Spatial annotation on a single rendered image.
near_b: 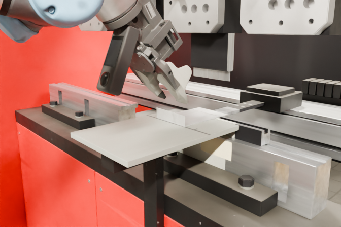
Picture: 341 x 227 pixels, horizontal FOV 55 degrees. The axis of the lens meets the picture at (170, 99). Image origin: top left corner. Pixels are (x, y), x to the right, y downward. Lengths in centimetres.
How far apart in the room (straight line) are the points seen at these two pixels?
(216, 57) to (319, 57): 51
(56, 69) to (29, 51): 13
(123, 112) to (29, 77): 54
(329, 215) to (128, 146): 36
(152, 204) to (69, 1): 44
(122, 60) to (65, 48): 91
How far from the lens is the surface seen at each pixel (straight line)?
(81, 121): 105
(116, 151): 52
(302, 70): 115
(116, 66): 53
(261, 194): 61
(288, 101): 85
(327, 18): 53
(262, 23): 57
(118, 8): 52
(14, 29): 47
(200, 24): 66
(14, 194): 150
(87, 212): 98
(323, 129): 85
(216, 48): 68
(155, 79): 65
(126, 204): 78
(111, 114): 98
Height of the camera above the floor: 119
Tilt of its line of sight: 12 degrees down
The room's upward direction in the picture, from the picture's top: straight up
